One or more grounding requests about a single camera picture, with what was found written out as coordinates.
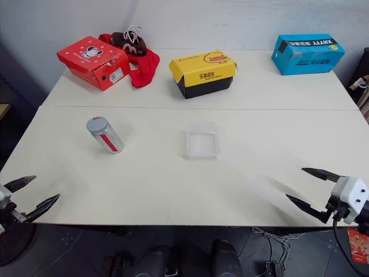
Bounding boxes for brown shoe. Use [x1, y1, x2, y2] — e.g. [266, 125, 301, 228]
[111, 24, 148, 57]

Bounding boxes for yellow and black duck box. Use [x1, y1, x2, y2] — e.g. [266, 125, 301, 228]
[168, 51, 238, 100]

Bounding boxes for white floor cable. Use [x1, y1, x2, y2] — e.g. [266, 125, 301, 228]
[251, 227, 311, 263]

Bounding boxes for silver red can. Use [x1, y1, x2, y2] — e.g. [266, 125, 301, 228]
[89, 126, 125, 155]

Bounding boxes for clear square plastic container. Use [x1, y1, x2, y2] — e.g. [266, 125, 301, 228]
[182, 122, 223, 160]

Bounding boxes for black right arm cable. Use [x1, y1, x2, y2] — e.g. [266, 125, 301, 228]
[332, 216, 369, 277]

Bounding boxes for black power adapter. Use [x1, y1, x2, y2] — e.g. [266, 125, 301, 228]
[265, 261, 287, 277]

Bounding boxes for dark rounded shape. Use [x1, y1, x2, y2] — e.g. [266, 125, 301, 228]
[133, 244, 174, 277]
[211, 239, 242, 277]

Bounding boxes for red cloth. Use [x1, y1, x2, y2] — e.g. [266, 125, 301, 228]
[98, 33, 161, 88]

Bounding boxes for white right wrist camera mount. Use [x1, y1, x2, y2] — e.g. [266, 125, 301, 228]
[330, 175, 369, 225]

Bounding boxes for red printed packet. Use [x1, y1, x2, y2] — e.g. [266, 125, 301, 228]
[347, 229, 369, 264]

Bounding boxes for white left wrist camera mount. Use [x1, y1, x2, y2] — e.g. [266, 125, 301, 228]
[0, 184, 13, 207]

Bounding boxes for grey plastic tube cap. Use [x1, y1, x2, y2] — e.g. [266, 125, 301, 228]
[86, 116, 108, 136]

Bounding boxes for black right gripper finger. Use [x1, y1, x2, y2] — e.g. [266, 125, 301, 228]
[285, 194, 333, 224]
[302, 167, 343, 184]

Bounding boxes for red cardboard box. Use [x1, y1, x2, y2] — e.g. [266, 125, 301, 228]
[56, 35, 131, 92]

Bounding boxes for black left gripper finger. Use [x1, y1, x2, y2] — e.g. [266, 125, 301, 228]
[3, 175, 37, 193]
[25, 193, 61, 223]

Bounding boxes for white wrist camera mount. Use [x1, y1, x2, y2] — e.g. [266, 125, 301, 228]
[330, 175, 369, 225]
[0, 184, 13, 207]

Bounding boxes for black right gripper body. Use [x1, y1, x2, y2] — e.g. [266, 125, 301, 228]
[325, 189, 352, 222]

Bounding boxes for blue cardboard box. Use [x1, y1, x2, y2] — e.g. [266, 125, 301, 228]
[271, 34, 346, 76]

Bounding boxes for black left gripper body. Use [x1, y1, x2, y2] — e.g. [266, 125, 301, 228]
[0, 201, 28, 229]

